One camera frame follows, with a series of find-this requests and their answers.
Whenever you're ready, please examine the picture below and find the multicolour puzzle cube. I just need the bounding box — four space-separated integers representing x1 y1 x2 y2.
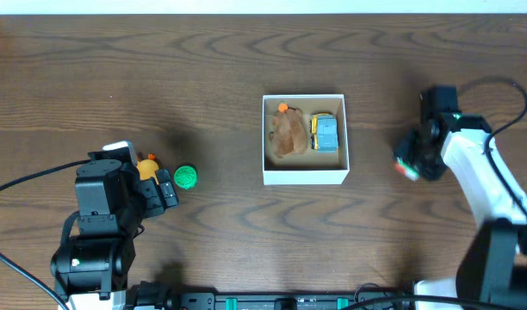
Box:
394 157 419 181

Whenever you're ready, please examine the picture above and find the orange toy duck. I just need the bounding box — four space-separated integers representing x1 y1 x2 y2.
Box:
136 153 159 184

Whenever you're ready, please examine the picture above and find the yellow grey toy truck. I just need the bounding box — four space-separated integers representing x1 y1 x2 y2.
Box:
310 113 338 152

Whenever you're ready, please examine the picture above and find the brown plush bear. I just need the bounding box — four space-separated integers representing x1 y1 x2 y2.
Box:
269 101 308 158

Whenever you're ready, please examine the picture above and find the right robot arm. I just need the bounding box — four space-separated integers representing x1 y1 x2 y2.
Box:
394 85 527 309

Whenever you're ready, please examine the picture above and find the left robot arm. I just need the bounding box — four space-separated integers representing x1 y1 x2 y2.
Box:
51 159 178 309

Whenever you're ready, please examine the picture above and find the green ridged ball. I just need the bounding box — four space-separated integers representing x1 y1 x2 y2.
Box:
173 165 198 189

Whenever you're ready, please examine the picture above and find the white cardboard box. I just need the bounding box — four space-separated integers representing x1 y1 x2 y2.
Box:
262 94 350 185

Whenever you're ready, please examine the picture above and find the right black cable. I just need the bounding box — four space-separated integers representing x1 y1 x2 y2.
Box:
459 76 527 233

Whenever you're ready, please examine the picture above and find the black cable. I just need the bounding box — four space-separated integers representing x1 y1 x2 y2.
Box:
459 76 527 233
0 158 92 199

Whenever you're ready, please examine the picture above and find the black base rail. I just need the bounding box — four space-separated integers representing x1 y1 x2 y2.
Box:
125 282 501 310

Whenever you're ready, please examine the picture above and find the left black cable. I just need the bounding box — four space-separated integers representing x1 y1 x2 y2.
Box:
0 158 92 199

